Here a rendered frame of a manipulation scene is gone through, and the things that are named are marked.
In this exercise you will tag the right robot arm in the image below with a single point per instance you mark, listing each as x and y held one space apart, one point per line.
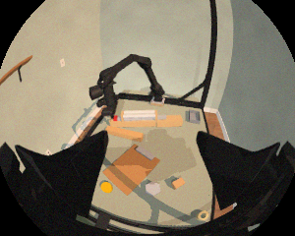
109 74

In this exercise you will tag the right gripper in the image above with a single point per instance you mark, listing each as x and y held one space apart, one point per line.
111 102

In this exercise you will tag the tan wooden beam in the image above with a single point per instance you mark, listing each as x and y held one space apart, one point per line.
127 134

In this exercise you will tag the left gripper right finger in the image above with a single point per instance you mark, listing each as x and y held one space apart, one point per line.
231 169

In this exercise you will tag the yellow short cylinder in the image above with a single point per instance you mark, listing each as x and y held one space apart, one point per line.
106 187

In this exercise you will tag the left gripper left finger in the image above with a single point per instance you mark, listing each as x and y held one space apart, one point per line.
71 173

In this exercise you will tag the beige tape roll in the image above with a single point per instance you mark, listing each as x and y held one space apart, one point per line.
204 212

